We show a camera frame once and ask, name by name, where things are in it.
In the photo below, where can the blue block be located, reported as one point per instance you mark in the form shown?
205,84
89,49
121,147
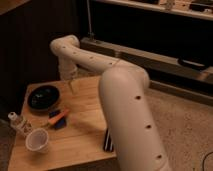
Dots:
54,113
60,124

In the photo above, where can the grey metal beam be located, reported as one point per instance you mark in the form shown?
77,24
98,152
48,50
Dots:
166,73

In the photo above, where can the black bowl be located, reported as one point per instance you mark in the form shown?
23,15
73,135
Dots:
43,97

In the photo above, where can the metal vertical pole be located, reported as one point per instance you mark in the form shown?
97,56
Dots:
91,34

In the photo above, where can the clear plastic bottle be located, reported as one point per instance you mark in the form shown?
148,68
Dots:
20,124

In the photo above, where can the clear plastic cup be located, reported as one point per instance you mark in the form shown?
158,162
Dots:
37,141

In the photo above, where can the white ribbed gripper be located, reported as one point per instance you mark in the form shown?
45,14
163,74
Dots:
68,70

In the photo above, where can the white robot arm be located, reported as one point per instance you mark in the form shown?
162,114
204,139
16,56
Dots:
122,87

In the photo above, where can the upper blue block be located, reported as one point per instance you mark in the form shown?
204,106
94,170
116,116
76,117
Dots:
54,113

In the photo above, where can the cluttered shelf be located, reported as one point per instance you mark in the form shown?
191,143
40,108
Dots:
185,8

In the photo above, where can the black handle on beam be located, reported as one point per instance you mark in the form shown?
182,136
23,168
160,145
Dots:
192,65

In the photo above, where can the lower blue block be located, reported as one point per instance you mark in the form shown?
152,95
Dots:
60,124

